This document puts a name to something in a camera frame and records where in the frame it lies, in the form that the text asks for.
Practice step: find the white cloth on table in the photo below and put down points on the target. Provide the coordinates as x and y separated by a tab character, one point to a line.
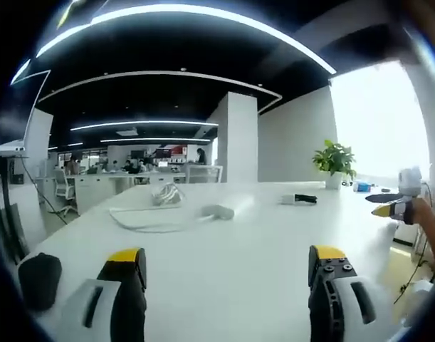
139	224

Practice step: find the white laptop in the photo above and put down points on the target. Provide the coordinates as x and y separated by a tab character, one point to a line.
32	117

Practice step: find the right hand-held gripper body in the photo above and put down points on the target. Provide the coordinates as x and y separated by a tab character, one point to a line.
410	181

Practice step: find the white desk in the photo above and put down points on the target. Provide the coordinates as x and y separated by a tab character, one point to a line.
231	256

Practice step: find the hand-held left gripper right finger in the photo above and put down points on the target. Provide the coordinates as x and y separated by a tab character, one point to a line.
327	285

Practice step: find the crumpled clear plastic bag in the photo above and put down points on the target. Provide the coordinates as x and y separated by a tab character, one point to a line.
164	195

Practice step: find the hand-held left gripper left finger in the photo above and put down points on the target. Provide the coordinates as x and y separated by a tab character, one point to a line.
126	285

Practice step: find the white office chair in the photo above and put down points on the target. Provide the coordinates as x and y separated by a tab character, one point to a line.
63	189

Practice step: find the white charger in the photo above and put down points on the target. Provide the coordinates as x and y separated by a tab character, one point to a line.
287	199

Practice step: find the green potted plant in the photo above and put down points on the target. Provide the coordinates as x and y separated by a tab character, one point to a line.
335	160

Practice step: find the black laptop stand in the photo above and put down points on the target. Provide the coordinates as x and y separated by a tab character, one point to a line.
5	199

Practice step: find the black pouch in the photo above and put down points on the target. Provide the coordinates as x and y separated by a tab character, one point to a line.
39	281

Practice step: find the blue box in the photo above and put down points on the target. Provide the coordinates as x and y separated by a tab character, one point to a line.
363	186

